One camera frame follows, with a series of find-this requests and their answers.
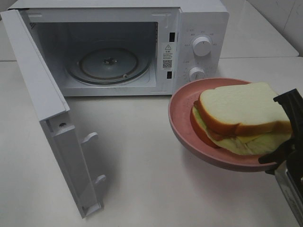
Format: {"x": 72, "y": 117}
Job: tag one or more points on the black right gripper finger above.
{"x": 292, "y": 104}
{"x": 279, "y": 155}

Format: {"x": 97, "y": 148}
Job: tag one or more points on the toast sandwich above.
{"x": 243, "y": 119}

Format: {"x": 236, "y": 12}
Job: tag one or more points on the white timer knob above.
{"x": 196, "y": 73}

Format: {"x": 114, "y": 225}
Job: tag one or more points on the pink round plate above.
{"x": 179, "y": 117}

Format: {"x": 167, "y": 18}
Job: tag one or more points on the white microwave door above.
{"x": 52, "y": 111}

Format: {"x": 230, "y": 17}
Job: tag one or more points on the upper white power knob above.
{"x": 202, "y": 45}

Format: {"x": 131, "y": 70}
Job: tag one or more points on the white warning label sticker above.
{"x": 168, "y": 55}

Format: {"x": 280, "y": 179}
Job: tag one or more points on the white microwave oven body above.
{"x": 68, "y": 28}

